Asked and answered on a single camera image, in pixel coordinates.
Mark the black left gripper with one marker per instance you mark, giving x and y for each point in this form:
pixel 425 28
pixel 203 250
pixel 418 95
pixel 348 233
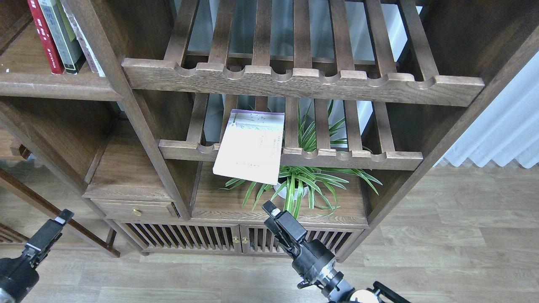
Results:
pixel 19 275

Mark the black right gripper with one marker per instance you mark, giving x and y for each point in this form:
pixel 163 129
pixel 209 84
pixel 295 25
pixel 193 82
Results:
pixel 311 259

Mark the white lavender paperback book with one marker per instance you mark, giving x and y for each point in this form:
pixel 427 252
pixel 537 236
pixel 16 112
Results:
pixel 251 146

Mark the red paperback book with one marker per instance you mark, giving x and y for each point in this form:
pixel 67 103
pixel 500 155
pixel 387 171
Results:
pixel 45 36

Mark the green grey black-edged book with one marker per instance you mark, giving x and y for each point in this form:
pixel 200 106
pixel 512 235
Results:
pixel 64 37

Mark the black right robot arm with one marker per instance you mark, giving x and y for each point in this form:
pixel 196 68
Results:
pixel 340 291

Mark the green spider plant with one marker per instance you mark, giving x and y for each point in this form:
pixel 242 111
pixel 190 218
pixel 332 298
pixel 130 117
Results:
pixel 298 183

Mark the dark wooden bookshelf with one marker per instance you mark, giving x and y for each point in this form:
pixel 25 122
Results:
pixel 408 76

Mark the white upright book spine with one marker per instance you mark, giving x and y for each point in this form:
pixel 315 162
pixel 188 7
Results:
pixel 93 63

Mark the white pleated curtain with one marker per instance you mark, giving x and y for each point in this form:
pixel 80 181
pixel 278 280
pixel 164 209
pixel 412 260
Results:
pixel 508 130

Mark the wooden furniture frame left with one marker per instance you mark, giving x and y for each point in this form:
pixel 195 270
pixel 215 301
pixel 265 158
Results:
pixel 12 149

